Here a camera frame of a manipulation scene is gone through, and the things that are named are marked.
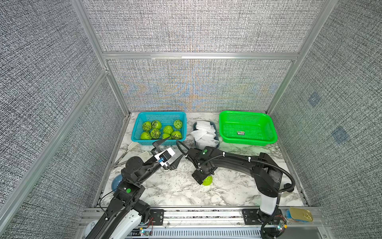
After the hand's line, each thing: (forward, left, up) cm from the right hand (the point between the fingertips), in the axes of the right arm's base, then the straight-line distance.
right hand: (202, 172), depth 83 cm
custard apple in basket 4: (+24, +36, +1) cm, 44 cm away
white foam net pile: (+25, -2, +1) cm, 25 cm away
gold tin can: (-20, -45, -1) cm, 49 cm away
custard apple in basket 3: (+27, +31, 0) cm, 41 cm away
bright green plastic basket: (+36, -35, -6) cm, 50 cm away
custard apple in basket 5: (+25, +16, +1) cm, 29 cm away
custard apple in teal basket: (+33, +37, 0) cm, 50 cm away
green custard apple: (-5, -3, +1) cm, 6 cm away
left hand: (+3, +13, +27) cm, 30 cm away
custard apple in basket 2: (+35, +16, 0) cm, 39 cm away
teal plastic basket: (+41, +24, -2) cm, 47 cm away
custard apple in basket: (+34, +31, +1) cm, 46 cm away
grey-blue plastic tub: (+25, -11, -2) cm, 27 cm away
